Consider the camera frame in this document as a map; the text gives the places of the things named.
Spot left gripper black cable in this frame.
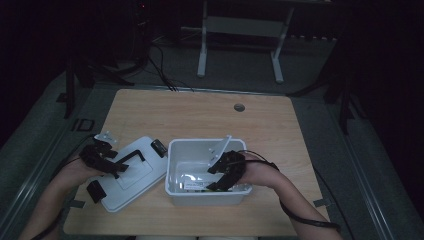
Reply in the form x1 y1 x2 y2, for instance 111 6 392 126
31 133 98 240

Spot person's right hand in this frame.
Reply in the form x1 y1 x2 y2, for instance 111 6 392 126
239 161 285 190

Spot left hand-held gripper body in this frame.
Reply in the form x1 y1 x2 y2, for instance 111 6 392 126
79 131 118 174

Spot white lid with black handle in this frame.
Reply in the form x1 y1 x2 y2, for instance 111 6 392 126
85 135 169 214

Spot black stand with angled legs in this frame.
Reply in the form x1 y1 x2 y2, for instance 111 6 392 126
286 36 368 136

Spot black floor cables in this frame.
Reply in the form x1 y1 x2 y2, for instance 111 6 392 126
146 43 195 93

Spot white plastic storage box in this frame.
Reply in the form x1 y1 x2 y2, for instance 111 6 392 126
164 138 254 207

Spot black tripod stand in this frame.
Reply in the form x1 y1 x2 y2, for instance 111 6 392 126
56 43 148 120

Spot person's left hand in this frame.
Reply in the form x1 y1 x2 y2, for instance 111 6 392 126
64 156 105 188

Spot white metal stand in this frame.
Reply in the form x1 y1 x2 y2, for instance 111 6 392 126
197 0 295 85

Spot black square floor bracket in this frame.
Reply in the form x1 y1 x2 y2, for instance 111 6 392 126
70 118 96 133

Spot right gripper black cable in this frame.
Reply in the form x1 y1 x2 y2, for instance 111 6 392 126
238 149 356 240

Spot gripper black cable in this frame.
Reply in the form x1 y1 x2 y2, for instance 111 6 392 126
238 149 356 240
31 133 98 240

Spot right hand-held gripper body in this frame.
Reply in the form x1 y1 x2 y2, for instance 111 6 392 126
208 134 248 188

